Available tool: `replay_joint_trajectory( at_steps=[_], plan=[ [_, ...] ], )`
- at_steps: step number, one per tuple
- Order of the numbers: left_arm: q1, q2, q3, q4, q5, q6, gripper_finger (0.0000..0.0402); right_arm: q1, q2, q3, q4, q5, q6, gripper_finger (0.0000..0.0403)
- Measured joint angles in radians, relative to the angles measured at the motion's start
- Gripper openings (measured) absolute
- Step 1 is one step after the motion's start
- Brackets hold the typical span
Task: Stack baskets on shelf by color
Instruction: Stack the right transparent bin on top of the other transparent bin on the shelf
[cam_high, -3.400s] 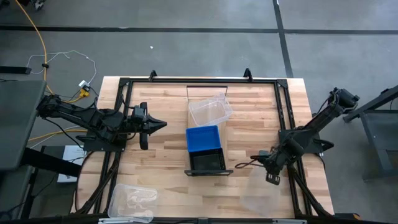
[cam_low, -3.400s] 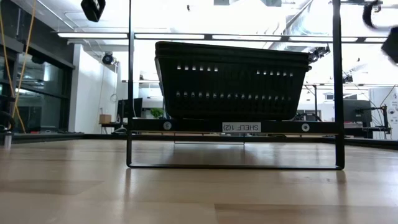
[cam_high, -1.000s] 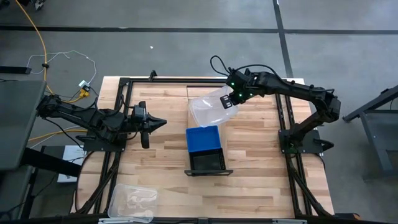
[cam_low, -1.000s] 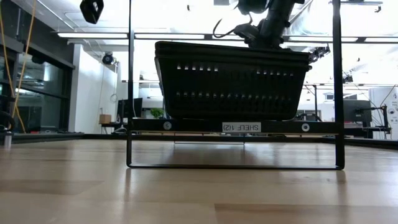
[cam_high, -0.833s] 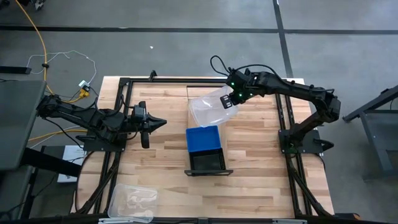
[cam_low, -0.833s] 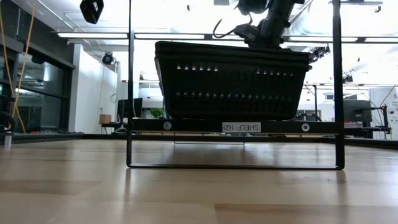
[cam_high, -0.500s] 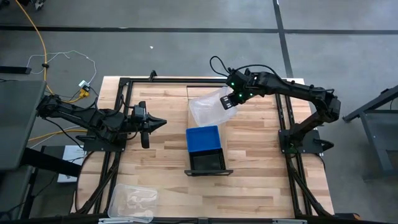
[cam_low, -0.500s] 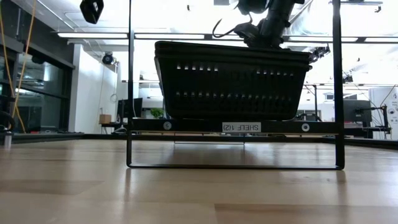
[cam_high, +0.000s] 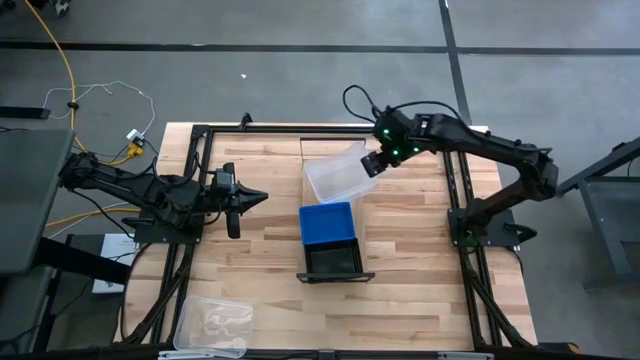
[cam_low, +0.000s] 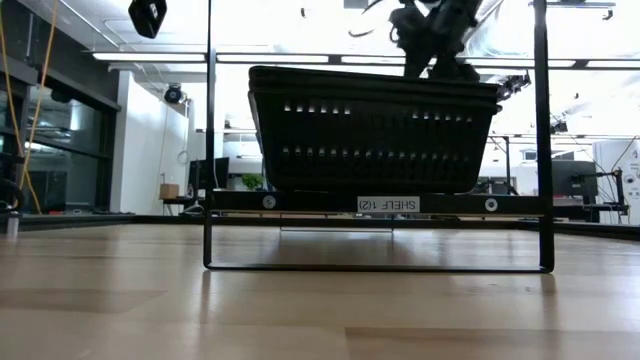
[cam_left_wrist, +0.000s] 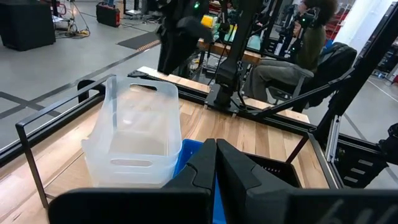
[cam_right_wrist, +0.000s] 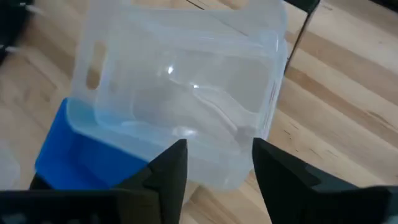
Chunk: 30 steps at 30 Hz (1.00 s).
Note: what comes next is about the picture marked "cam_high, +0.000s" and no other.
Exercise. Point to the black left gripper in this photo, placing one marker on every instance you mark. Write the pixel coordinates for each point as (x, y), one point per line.
(227, 192)

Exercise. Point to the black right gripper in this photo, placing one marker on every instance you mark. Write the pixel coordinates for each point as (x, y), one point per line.
(400, 135)

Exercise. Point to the clear plastic basket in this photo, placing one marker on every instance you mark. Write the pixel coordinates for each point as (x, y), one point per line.
(340, 175)
(212, 325)

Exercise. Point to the blue plastic basket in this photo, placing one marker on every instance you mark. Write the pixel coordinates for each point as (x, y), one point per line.
(325, 220)

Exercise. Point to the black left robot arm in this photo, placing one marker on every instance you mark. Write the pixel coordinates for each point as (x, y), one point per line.
(150, 192)

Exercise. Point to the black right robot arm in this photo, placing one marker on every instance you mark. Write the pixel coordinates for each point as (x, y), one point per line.
(500, 150)

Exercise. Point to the black table clamp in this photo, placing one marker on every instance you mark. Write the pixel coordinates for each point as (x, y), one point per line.
(246, 120)

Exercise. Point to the yellow plug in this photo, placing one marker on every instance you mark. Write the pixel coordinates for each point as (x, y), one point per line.
(136, 150)

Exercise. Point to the white power adapter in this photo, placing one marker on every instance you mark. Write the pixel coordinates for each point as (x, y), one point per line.
(134, 135)

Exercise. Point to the white box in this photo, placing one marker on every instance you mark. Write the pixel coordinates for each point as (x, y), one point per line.
(115, 250)

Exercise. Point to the dark metal desk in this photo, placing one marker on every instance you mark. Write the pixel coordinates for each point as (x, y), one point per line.
(610, 200)

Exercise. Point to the grey desk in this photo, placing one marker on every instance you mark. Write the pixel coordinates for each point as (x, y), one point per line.
(30, 200)

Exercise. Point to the black floor strip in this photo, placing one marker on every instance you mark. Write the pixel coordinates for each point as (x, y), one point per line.
(25, 112)

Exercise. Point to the caster wheel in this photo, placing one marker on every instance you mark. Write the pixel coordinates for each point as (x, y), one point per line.
(61, 6)

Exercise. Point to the black table frame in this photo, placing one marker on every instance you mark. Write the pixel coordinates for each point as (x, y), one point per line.
(280, 129)

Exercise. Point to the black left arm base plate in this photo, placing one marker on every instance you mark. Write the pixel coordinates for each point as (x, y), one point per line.
(150, 236)

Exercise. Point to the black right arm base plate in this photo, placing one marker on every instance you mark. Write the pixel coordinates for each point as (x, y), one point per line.
(502, 239)

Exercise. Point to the grey camera mount rail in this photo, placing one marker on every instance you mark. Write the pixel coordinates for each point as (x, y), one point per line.
(200, 355)

